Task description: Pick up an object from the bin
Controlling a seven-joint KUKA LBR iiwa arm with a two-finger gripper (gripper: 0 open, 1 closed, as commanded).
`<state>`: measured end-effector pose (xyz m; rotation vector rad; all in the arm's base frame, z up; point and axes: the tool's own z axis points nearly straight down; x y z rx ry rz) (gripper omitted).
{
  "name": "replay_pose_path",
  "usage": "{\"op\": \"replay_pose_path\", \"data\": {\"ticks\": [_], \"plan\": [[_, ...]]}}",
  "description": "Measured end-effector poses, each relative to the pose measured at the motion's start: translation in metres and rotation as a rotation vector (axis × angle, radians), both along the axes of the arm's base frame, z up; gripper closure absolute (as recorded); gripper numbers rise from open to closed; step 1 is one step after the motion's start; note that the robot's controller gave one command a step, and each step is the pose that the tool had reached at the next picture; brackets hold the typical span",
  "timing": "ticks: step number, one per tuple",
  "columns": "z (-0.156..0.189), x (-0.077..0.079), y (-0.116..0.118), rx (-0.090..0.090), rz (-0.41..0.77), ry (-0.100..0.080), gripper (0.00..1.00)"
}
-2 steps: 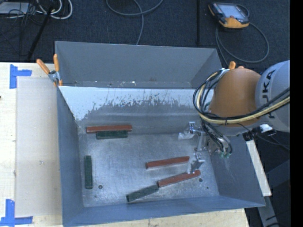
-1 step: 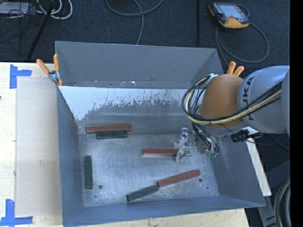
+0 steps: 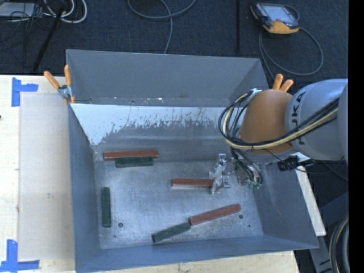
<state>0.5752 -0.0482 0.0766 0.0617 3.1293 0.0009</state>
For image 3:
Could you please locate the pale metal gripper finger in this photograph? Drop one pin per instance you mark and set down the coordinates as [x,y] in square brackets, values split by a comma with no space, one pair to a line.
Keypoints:
[221,184]
[219,165]

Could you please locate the red-brown flat block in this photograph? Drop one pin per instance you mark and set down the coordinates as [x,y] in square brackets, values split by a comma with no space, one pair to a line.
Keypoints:
[214,214]
[130,154]
[192,182]

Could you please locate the grey metal bin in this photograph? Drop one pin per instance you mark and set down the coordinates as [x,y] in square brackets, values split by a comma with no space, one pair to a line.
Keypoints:
[159,203]

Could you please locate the dark green flat block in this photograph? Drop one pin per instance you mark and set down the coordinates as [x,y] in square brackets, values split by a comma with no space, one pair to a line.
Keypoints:
[106,206]
[134,162]
[170,232]

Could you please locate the pale wood board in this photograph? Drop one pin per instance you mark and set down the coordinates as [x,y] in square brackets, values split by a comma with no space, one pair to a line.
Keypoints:
[45,181]

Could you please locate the black cylinder on white bracket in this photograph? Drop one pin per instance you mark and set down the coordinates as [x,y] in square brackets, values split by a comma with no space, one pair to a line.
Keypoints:
[288,163]

